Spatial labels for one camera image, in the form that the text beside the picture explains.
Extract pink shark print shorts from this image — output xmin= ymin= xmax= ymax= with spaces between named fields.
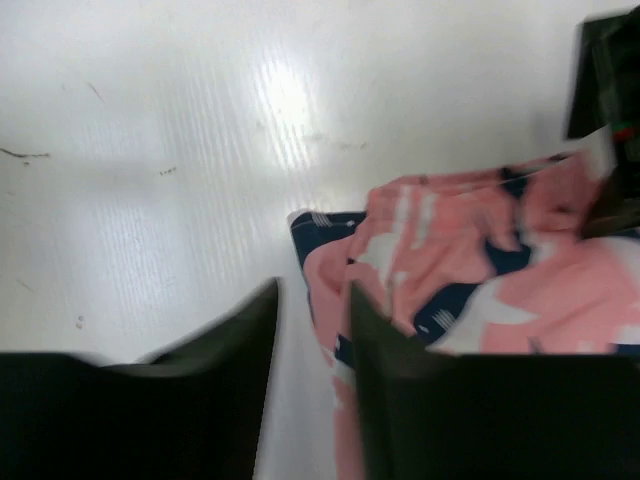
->
xmin=289 ymin=152 xmax=639 ymax=479

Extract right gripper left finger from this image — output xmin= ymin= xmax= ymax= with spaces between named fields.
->
xmin=1 ymin=279 xmax=279 ymax=479

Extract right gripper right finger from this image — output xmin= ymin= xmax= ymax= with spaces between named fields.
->
xmin=349 ymin=285 xmax=639 ymax=479

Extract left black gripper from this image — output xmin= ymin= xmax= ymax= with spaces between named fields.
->
xmin=565 ymin=9 xmax=639 ymax=238

